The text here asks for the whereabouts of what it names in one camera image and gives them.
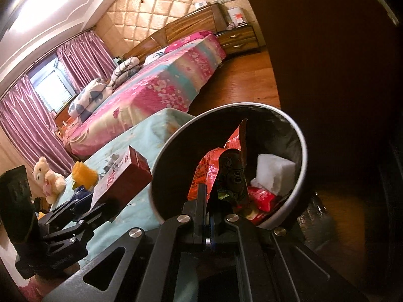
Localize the white foam block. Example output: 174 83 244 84
251 154 296 197

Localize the white pillow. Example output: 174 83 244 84
144 48 165 66

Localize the wooden nightstand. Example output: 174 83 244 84
216 25 259 55

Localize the bed with pink sheet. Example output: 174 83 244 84
63 34 226 156

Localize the pink curtain right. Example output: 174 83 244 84
56 30 115 93

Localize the cream teddy bear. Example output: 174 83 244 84
33 156 66 205

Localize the floral teal tablecloth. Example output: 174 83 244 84
43 108 192 301

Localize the orange foam net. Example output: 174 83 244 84
72 162 98 190

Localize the blue snack bag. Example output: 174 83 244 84
70 185 93 201

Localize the red snack wrapper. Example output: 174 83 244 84
187 119 247 207

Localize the red white carton box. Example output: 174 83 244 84
91 146 152 211

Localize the wooden headboard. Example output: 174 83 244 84
122 4 227 62

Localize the white orange box on nightstand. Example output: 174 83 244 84
227 7 247 27

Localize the pink pillow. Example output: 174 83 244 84
164 30 212 54

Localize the pink curtain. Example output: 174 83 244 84
56 30 115 93
1 75 74 177

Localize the pink curtain left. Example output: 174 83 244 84
1 75 74 177

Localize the white black trash bin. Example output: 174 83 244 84
150 103 307 229

